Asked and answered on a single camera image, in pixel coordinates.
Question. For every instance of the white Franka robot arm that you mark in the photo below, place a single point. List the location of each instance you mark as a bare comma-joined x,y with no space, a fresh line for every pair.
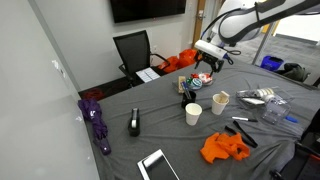
246,21

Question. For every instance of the white paper cup stained inside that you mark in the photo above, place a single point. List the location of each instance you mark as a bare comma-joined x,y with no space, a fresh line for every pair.
218,106

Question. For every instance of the dark bag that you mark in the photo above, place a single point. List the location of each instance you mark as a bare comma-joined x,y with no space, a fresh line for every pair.
295,71

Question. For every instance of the black marker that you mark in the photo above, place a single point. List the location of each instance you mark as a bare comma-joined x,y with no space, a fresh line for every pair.
245,133

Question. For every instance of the black office chair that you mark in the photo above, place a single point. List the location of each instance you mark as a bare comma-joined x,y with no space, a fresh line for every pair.
135,53

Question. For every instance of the wooden door frame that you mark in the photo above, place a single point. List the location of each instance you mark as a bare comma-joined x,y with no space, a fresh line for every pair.
198,20

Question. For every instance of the blue pen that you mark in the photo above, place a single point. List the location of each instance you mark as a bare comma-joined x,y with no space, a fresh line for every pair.
186,90

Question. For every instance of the black pen cup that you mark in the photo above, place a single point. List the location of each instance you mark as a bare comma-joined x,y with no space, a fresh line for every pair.
188,101

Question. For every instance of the clear plastic box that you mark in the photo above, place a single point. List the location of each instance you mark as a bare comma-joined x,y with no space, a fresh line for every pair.
276,110

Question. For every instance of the red and green gift bow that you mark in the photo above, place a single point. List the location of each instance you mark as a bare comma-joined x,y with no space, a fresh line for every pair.
194,76

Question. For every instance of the wooden Merry Christmas sign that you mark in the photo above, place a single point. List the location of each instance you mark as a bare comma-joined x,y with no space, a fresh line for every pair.
181,84

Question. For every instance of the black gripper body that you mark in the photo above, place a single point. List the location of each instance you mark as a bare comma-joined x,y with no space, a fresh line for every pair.
211,59

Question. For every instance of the orange cloth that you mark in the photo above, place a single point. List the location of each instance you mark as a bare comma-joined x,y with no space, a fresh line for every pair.
225,146

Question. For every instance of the small wooden block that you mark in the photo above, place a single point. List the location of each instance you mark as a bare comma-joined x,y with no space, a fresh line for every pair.
224,96

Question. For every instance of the small blue object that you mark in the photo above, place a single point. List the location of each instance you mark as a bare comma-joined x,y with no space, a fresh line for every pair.
291,119

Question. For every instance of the grey tablecloth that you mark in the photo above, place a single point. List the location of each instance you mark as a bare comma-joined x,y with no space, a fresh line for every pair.
173,140

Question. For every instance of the white paper sheets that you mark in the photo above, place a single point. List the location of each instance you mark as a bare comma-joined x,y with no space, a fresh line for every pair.
147,74

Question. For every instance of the white paper cup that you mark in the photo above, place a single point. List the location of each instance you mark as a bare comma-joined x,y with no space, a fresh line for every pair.
193,113

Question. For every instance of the black wall television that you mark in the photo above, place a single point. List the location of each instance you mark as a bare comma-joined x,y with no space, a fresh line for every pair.
146,9

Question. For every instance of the purple folded umbrella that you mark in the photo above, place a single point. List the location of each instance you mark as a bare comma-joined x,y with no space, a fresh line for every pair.
98,125

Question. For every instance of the tablet with white frame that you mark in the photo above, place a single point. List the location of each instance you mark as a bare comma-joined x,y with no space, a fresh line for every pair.
158,166

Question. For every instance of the black and white marker pen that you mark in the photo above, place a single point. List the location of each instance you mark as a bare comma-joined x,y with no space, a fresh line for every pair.
244,119

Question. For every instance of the blue bin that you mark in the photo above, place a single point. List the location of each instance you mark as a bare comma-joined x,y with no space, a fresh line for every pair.
271,62

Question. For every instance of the orange plastic bags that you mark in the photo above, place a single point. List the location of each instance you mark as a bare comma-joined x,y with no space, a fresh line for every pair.
183,58

